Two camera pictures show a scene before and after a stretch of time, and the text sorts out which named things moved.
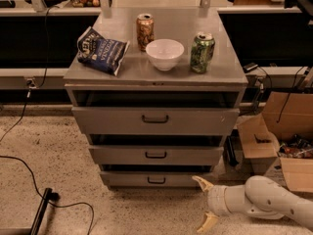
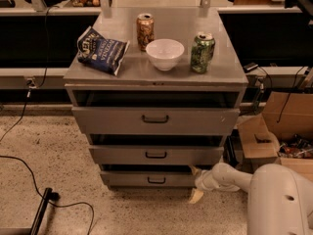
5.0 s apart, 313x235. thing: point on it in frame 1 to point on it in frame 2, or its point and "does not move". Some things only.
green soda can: x=201 y=51 does not move
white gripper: x=215 y=200 to x=201 y=183
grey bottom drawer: x=153 y=179 does not move
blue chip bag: x=105 y=55 does not move
